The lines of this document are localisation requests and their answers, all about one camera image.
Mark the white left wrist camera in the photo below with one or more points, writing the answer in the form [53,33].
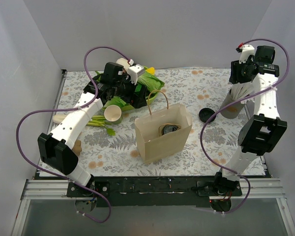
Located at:
[134,71]

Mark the black plastic cup lid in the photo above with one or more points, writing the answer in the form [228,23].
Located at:
[168,128]

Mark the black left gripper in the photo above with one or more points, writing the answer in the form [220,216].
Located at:
[139,97]

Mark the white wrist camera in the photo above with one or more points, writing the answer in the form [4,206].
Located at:
[245,51]
[134,71]

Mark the napa cabbage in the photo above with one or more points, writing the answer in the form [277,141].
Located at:
[150,81]

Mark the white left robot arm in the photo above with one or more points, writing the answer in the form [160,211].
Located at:
[56,148]

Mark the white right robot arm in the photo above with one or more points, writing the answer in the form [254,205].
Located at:
[265,128]

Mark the brown cardboard cup carrier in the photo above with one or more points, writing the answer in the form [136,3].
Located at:
[159,129]

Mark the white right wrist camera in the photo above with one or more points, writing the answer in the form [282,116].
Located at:
[245,51]

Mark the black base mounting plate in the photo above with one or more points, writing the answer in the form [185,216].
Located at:
[156,191]

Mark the aluminium frame rail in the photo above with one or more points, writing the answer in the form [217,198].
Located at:
[261,188]

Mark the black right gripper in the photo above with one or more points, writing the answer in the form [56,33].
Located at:
[236,73]

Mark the white wrapped straws bundle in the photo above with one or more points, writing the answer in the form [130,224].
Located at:
[239,91]

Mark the floral table mat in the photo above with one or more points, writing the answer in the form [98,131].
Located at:
[207,146]

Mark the brown paper bag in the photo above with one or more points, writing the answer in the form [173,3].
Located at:
[153,147]

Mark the green celery stalks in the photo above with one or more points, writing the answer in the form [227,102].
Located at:
[96,121]

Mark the yellow pepper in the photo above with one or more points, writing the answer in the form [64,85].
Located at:
[151,70]

